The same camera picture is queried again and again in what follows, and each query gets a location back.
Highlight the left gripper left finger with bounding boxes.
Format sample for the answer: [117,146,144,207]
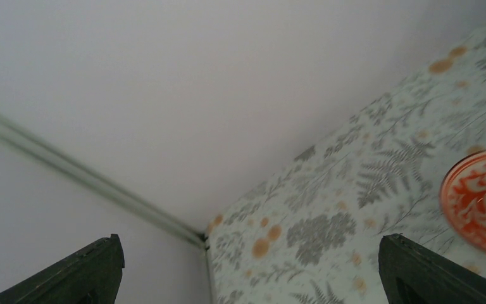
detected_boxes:
[0,234,125,303]

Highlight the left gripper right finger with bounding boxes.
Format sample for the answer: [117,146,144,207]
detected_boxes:
[378,234,486,303]

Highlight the red white patterned bowl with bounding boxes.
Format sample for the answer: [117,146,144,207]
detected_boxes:
[439,150,486,252]

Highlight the floral table mat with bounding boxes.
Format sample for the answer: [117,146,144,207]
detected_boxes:
[208,24,486,303]

